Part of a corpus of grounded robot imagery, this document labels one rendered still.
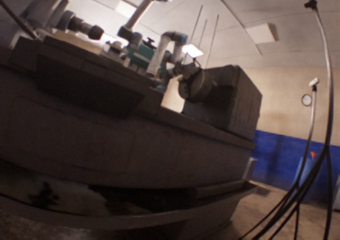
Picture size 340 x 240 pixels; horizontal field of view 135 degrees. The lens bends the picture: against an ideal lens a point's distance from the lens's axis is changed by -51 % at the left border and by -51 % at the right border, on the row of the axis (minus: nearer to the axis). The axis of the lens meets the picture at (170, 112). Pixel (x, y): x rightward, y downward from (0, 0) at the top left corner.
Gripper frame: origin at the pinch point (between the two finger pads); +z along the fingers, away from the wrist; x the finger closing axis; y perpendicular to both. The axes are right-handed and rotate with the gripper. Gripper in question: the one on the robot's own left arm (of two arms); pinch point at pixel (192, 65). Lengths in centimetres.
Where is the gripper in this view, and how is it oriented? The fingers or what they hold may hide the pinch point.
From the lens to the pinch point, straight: 113.4
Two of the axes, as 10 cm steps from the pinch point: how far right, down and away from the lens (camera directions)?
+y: -1.4, 9.4, -3.1
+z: 7.1, -1.2, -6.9
